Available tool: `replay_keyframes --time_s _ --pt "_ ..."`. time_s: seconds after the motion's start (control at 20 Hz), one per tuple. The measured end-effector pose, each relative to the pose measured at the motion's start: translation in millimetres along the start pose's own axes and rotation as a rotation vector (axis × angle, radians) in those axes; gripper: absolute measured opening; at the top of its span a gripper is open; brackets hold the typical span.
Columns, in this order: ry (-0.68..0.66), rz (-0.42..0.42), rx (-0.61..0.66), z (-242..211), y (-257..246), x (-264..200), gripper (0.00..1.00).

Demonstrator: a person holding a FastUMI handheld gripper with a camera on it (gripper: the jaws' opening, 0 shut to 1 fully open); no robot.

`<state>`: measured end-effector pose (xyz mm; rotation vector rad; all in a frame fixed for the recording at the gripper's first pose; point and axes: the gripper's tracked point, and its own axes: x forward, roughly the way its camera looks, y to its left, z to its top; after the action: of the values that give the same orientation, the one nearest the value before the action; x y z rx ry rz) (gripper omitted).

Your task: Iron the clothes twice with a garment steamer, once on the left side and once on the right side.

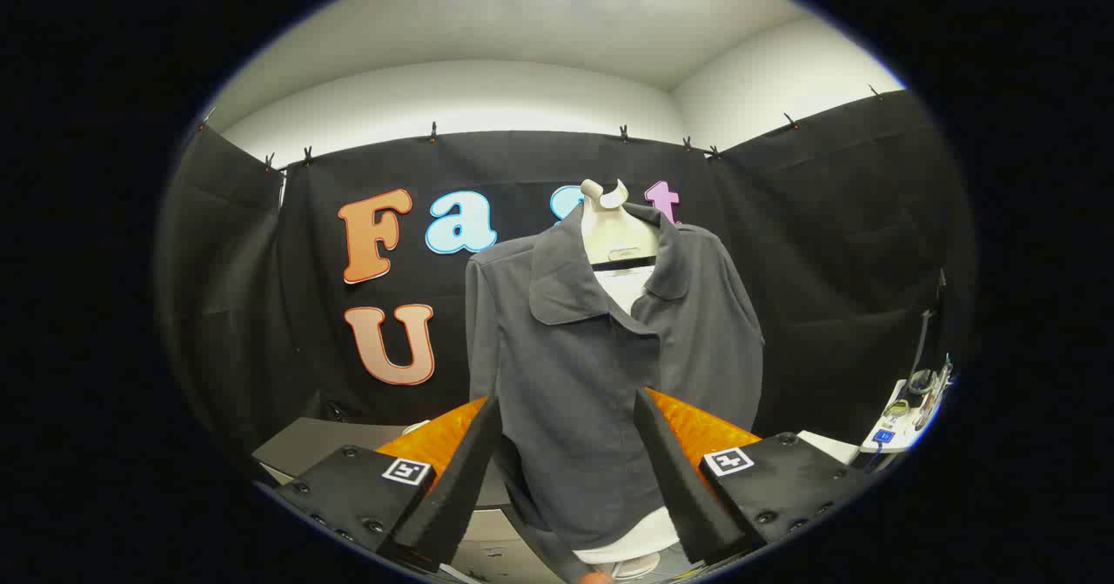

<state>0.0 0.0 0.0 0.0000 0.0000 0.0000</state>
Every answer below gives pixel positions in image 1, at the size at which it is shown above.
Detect row of backdrop clips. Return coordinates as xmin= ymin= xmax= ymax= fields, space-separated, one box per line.
xmin=198 ymin=84 xmax=882 ymax=171

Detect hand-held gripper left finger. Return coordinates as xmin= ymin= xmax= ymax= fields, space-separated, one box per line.
xmin=274 ymin=391 xmax=504 ymax=572

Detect white mannequin torso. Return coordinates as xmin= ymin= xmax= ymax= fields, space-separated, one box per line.
xmin=570 ymin=179 xmax=688 ymax=578

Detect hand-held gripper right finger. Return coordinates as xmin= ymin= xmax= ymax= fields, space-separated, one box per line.
xmin=634 ymin=386 xmax=871 ymax=567

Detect white device with cables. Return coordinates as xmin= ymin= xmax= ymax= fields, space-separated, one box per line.
xmin=857 ymin=353 xmax=956 ymax=456

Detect grey button shirt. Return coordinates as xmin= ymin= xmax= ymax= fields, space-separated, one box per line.
xmin=464 ymin=203 xmax=765 ymax=561

